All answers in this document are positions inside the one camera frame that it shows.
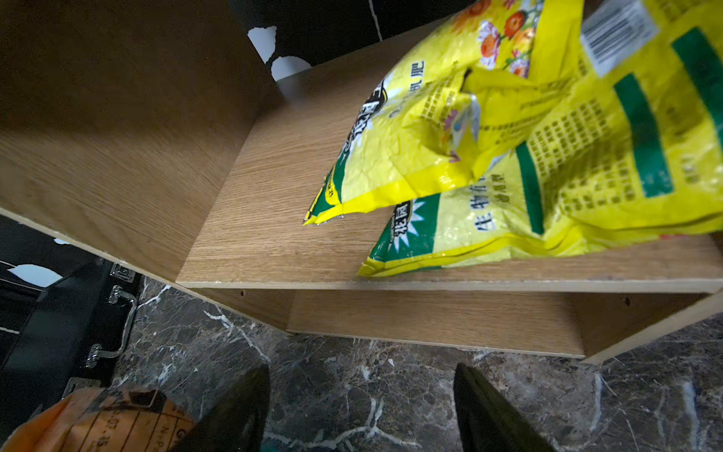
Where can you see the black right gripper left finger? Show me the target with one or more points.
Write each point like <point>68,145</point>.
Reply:
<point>237,422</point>

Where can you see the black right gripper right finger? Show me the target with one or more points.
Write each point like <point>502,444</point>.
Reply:
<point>487,421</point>

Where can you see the orange white fertilizer packet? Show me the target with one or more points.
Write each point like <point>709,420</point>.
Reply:
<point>105,419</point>

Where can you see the yellow green fertilizer packet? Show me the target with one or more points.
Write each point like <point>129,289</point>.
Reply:
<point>632,155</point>
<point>470,91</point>

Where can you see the wooden two-tier shelf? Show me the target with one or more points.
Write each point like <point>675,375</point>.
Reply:
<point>151,133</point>

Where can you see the black ribbed aluminium case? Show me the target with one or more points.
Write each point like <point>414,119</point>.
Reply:
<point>74,332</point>

